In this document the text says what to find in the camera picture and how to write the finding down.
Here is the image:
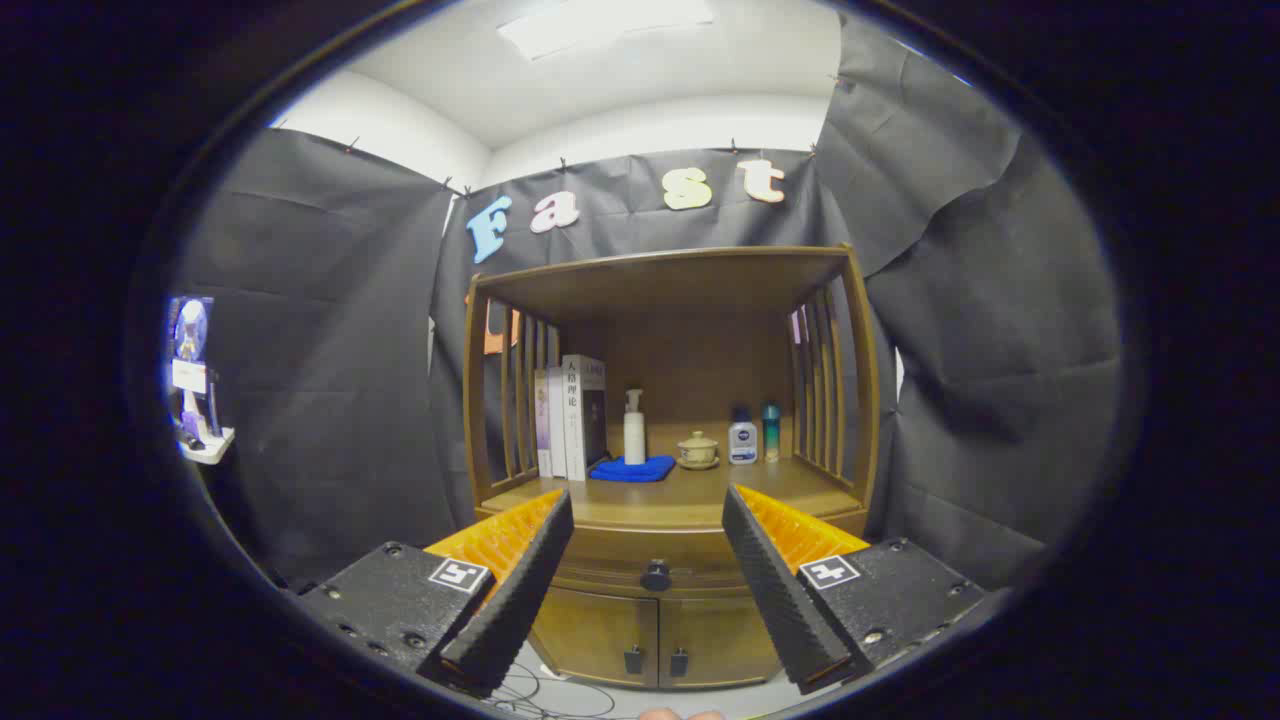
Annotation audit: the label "blue folded cloth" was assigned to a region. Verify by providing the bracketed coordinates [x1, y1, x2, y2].
[589, 455, 677, 483]

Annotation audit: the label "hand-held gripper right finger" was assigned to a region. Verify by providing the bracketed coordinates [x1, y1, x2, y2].
[720, 484, 988, 696]

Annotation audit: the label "wooden countertop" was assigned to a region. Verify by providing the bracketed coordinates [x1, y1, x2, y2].
[480, 420, 866, 533]

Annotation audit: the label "thin white book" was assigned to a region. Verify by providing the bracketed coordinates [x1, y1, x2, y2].
[546, 365, 568, 479]

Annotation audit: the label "thick white and black book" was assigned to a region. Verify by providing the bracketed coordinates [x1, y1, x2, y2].
[561, 354, 609, 483]

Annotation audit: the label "brown wooden cabinet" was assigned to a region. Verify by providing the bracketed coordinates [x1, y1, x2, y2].
[462, 243, 883, 691]

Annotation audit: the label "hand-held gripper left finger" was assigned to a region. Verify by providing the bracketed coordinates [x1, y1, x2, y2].
[298, 488, 576, 698]

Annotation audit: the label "white pump bottle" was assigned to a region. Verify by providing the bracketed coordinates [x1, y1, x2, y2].
[623, 389, 647, 466]

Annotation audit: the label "thin purple book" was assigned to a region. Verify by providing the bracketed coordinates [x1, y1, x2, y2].
[534, 368, 553, 479]

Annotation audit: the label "black floor cables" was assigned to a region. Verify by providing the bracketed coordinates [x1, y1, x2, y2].
[490, 655, 621, 720]

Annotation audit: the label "wooden drawer with black knob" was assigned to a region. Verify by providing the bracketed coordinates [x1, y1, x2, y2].
[545, 525, 776, 599]

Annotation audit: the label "wooden cabinet door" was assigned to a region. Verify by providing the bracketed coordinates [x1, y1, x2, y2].
[658, 590, 783, 689]
[530, 585, 659, 689]

